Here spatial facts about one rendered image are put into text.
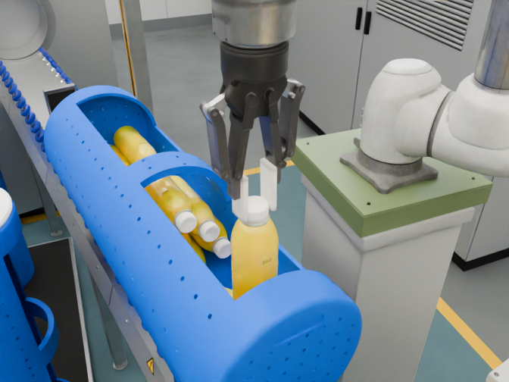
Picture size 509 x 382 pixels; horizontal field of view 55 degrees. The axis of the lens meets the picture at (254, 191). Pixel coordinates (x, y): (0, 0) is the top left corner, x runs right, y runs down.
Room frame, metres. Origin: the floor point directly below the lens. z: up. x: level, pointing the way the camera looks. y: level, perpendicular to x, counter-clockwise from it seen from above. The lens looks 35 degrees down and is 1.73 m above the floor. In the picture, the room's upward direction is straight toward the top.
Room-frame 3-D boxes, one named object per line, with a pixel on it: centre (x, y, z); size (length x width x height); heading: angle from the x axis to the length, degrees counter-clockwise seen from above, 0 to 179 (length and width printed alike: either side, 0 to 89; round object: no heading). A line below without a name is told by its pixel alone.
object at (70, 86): (1.51, 0.64, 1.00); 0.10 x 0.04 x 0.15; 123
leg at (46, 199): (2.07, 1.08, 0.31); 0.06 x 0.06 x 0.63; 33
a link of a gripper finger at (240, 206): (0.52, 0.02, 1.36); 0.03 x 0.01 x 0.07; 33
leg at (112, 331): (1.24, 0.55, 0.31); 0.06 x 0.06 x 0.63; 33
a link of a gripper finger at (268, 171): (0.54, -0.02, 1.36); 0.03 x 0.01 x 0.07; 33
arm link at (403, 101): (1.05, -0.35, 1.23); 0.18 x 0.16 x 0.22; 54
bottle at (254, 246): (0.53, 0.00, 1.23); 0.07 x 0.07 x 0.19
